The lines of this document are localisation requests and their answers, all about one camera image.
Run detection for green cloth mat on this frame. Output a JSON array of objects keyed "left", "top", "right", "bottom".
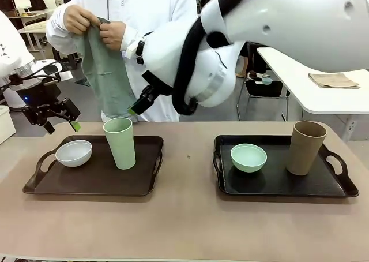
[{"left": 74, "top": 16, "right": 136, "bottom": 118}]

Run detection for brown cup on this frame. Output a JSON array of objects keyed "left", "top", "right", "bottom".
[{"left": 285, "top": 120, "right": 328, "bottom": 177}]

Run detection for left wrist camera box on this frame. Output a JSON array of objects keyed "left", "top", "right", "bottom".
[{"left": 30, "top": 59, "right": 73, "bottom": 83}]

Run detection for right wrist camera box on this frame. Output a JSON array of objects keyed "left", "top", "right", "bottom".
[{"left": 126, "top": 32, "right": 153, "bottom": 65}]

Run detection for person in white coat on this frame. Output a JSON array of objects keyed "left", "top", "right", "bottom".
[{"left": 46, "top": 0, "right": 202, "bottom": 123}]

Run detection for person's left forearm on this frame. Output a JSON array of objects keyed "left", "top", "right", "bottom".
[{"left": 119, "top": 19, "right": 162, "bottom": 54}]

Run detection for person's right forearm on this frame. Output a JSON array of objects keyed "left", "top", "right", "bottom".
[{"left": 46, "top": 5, "right": 76, "bottom": 55}]

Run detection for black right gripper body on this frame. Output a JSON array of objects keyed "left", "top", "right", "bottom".
[{"left": 141, "top": 70, "right": 175, "bottom": 97}]

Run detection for black serving tray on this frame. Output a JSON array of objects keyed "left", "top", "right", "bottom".
[{"left": 212, "top": 134, "right": 360, "bottom": 199}]

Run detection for white box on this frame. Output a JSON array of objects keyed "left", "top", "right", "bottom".
[{"left": 0, "top": 105, "right": 17, "bottom": 144}]

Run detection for white background table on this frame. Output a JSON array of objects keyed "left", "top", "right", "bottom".
[{"left": 255, "top": 47, "right": 369, "bottom": 115}]

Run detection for light green bowl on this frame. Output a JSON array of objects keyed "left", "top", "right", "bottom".
[{"left": 230, "top": 143, "right": 268, "bottom": 174}]

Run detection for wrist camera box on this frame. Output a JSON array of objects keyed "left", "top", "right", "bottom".
[
  {"left": 30, "top": 59, "right": 73, "bottom": 83},
  {"left": 126, "top": 32, "right": 153, "bottom": 65}
]

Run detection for person's left hand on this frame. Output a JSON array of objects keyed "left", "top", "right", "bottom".
[{"left": 99, "top": 21, "right": 128, "bottom": 51}]

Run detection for white bowl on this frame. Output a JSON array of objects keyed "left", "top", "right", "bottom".
[{"left": 55, "top": 140, "right": 93, "bottom": 168}]

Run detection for light green cup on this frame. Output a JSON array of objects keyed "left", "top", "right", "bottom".
[{"left": 103, "top": 117, "right": 137, "bottom": 170}]

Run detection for beige cloth mat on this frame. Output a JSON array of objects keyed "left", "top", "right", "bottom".
[{"left": 308, "top": 72, "right": 361, "bottom": 89}]

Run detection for wooden background table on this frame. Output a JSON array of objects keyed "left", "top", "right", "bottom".
[{"left": 17, "top": 9, "right": 55, "bottom": 61}]

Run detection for brown serving tray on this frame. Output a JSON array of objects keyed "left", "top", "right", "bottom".
[{"left": 22, "top": 134, "right": 164, "bottom": 196}]

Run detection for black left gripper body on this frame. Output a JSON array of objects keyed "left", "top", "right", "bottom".
[{"left": 10, "top": 76, "right": 63, "bottom": 115}]

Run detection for person's right hand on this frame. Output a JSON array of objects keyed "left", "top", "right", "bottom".
[{"left": 63, "top": 4, "right": 100, "bottom": 35}]

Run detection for background person bare legs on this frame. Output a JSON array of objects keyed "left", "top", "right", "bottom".
[{"left": 236, "top": 41, "right": 269, "bottom": 80}]

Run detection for black folding chair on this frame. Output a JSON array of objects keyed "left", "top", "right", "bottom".
[{"left": 236, "top": 78, "right": 291, "bottom": 122}]

